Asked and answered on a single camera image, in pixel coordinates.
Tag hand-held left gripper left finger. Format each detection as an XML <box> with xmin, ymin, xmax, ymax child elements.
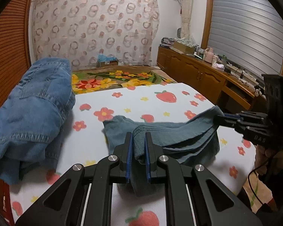
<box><xmin>15</xmin><ymin>132</ymin><xmax>134</xmax><ymax>226</ymax></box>

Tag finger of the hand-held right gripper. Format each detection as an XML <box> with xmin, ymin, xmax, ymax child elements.
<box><xmin>213</xmin><ymin>115</ymin><xmax>250</xmax><ymax>133</ymax></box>
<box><xmin>223</xmin><ymin>111</ymin><xmax>268</xmax><ymax>123</ymax></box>

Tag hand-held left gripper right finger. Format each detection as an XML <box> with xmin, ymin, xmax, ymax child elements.
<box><xmin>144</xmin><ymin>132</ymin><xmax>263</xmax><ymax>226</ymax></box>

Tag teal towel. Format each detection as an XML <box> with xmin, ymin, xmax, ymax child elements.
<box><xmin>101</xmin><ymin>105</ymin><xmax>223</xmax><ymax>198</ymax></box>

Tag person's right hand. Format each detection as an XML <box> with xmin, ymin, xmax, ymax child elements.
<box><xmin>255</xmin><ymin>144</ymin><xmax>283</xmax><ymax>177</ymax></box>

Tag white power strip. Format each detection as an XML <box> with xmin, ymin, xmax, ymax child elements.
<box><xmin>225</xmin><ymin>62</ymin><xmax>259</xmax><ymax>83</ymax></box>

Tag white flower-print sheet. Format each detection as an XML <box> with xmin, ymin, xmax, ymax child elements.
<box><xmin>8</xmin><ymin>82</ymin><xmax>258</xmax><ymax>226</ymax></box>

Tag wooden sideboard cabinet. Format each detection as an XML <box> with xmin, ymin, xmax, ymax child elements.
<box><xmin>158</xmin><ymin>46</ymin><xmax>262</xmax><ymax>113</ymax></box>

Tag pink thermos jug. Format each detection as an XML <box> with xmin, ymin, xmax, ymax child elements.
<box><xmin>204</xmin><ymin>48</ymin><xmax>215</xmax><ymax>63</ymax></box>

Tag grey window blind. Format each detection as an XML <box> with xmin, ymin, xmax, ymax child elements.
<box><xmin>206</xmin><ymin>0</ymin><xmax>283</xmax><ymax>78</ymax></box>

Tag cardboard box with blue bags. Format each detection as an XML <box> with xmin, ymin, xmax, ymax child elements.
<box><xmin>97</xmin><ymin>54</ymin><xmax>120</xmax><ymax>68</ymax></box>

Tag dark cluttered box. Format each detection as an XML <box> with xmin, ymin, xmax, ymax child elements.
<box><xmin>160</xmin><ymin>37</ymin><xmax>175</xmax><ymax>48</ymax></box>

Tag blue denim jeans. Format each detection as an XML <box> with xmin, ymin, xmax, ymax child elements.
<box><xmin>0</xmin><ymin>57</ymin><xmax>76</xmax><ymax>185</ymax></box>

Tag tied lace curtain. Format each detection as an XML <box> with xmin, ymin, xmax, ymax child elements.
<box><xmin>180</xmin><ymin>0</ymin><xmax>195</xmax><ymax>40</ymax></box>

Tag circle-print sheer curtain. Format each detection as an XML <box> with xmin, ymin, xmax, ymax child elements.
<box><xmin>31</xmin><ymin>0</ymin><xmax>161</xmax><ymax>70</ymax></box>

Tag wooden louvred wardrobe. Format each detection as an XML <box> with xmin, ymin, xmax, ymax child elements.
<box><xmin>0</xmin><ymin>0</ymin><xmax>37</xmax><ymax>120</ymax></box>

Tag black cable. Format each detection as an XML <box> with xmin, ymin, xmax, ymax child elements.
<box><xmin>248</xmin><ymin>155</ymin><xmax>278</xmax><ymax>211</ymax></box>

